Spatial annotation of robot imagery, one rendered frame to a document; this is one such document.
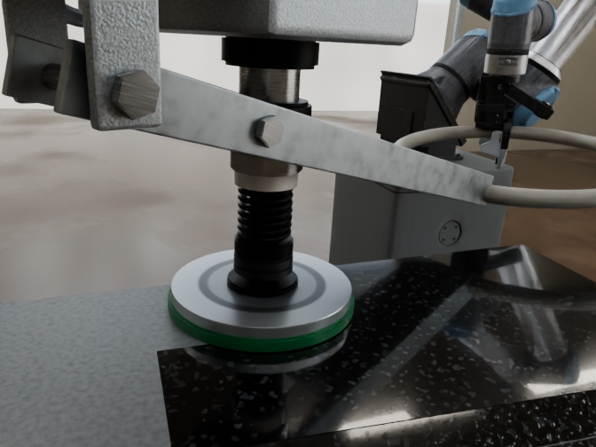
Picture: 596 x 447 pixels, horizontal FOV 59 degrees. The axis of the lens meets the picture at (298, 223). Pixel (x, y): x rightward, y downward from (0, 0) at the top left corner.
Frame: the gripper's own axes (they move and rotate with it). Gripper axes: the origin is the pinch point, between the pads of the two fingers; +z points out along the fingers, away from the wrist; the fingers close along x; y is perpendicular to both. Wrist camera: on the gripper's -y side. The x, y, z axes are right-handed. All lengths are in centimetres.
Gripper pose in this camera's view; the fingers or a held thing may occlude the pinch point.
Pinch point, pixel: (501, 161)
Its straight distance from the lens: 136.5
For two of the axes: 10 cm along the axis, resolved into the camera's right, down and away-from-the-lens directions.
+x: -2.6, 3.6, -9.0
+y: -9.7, -1.0, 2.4
